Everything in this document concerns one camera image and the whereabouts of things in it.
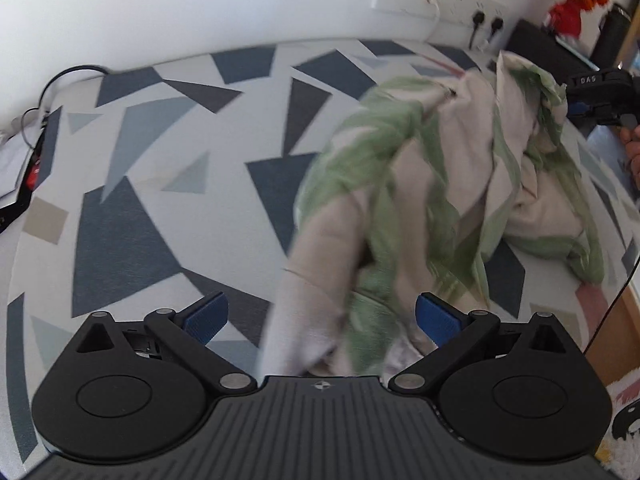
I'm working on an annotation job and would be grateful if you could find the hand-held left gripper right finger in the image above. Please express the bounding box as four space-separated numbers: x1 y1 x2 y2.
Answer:
389 291 571 395

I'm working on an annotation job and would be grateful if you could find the wooden furniture panel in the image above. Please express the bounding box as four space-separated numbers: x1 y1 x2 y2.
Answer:
617 7 640 77

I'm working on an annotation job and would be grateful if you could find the black power strip red switch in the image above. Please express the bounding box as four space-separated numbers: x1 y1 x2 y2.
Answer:
0 110 53 233

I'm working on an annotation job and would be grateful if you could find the black cable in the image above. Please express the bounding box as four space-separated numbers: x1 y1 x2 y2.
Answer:
582 255 640 352
39 64 115 111

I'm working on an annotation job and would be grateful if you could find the person's right hand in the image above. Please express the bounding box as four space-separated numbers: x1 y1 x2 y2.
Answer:
620 124 640 183

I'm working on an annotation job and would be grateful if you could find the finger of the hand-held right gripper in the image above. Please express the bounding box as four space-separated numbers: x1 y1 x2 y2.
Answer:
566 100 609 120

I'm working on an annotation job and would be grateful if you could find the white paper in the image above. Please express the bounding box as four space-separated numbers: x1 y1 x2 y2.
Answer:
0 127 33 198

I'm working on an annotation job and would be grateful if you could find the patterned white rug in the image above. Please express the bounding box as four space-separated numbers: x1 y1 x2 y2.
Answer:
597 370 640 480

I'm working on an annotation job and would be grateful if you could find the black box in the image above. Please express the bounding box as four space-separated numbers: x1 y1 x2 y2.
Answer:
505 19 601 81

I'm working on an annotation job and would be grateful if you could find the green leaf print shirt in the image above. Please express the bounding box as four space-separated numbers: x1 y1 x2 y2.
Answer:
260 52 606 378

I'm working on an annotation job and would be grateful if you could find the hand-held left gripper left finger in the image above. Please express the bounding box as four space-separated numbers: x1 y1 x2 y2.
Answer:
74 291 257 395

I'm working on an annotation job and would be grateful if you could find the red toy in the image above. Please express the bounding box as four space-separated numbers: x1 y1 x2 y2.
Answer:
545 0 583 38

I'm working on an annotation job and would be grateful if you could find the black bottle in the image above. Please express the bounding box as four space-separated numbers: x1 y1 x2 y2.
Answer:
592 2 633 66

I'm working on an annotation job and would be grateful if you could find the white cable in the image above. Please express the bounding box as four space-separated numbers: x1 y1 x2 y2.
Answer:
424 0 442 41

